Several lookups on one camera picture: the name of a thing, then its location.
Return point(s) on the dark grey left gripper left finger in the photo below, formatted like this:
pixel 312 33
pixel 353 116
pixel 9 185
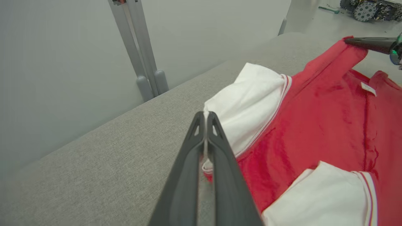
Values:
pixel 185 175

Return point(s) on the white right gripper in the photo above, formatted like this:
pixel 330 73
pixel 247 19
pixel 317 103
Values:
pixel 398 50

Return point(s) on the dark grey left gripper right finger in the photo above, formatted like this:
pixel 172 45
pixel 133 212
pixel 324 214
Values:
pixel 226 175

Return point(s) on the red white-sleeved numbered jersey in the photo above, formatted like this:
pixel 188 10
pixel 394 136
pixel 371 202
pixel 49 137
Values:
pixel 314 125

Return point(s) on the wheeled machine with grey wheel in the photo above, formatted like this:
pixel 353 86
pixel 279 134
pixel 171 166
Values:
pixel 366 11

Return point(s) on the green tool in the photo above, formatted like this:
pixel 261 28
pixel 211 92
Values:
pixel 329 9

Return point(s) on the grey double partition post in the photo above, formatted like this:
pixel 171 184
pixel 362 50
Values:
pixel 138 47

